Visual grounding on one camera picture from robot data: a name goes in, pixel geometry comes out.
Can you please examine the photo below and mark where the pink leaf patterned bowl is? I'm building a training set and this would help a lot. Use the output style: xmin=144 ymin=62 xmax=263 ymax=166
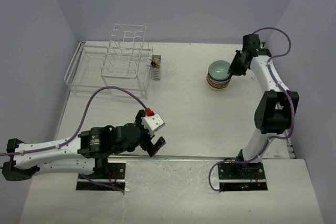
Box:
xmin=208 ymin=85 xmax=228 ymax=90

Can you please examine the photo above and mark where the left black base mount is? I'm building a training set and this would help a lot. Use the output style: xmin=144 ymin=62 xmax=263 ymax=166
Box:
xmin=76 ymin=162 xmax=126 ymax=191

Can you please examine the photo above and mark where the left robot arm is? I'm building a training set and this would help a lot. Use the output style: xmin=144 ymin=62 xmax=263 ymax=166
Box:
xmin=1 ymin=110 xmax=165 ymax=181

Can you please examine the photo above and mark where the salmon pink patterned bowl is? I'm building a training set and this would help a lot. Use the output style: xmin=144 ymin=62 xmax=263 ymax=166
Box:
xmin=207 ymin=79 xmax=230 ymax=83

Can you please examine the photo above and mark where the yellow star patterned bowl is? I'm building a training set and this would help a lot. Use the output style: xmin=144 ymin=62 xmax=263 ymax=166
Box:
xmin=208 ymin=83 xmax=229 ymax=87

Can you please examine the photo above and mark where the black rimmed bowl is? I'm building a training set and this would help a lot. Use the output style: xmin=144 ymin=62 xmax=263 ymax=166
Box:
xmin=207 ymin=73 xmax=232 ymax=82

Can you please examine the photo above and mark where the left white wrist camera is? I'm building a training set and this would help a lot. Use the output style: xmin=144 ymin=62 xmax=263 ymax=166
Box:
xmin=142 ymin=114 xmax=165 ymax=136

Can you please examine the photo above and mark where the pale green bowl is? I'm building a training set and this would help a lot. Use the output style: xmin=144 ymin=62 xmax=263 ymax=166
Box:
xmin=208 ymin=60 xmax=231 ymax=81

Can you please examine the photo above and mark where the dark teal white bowl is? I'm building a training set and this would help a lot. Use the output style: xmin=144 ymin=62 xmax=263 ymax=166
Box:
xmin=207 ymin=80 xmax=229 ymax=86

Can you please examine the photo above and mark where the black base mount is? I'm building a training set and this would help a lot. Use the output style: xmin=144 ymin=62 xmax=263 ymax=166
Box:
xmin=217 ymin=159 xmax=268 ymax=192
xmin=76 ymin=162 xmax=126 ymax=191

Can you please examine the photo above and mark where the brown cutlery bundle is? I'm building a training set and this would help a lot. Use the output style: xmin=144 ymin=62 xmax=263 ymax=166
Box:
xmin=149 ymin=59 xmax=161 ymax=68

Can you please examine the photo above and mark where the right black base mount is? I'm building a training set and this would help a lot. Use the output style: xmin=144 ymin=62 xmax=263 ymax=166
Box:
xmin=217 ymin=159 xmax=268 ymax=192

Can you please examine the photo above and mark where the white wire dish rack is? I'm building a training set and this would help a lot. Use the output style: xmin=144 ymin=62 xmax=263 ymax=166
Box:
xmin=64 ymin=24 xmax=153 ymax=99

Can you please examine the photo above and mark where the yellow teal patterned bowl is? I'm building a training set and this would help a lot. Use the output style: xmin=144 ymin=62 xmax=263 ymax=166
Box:
xmin=208 ymin=86 xmax=228 ymax=92

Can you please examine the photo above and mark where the grey cutlery holder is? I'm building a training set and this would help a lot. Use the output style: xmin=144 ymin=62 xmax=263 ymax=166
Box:
xmin=150 ymin=55 xmax=162 ymax=80

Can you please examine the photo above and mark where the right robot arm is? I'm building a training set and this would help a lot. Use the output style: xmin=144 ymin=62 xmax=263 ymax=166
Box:
xmin=228 ymin=34 xmax=299 ymax=178

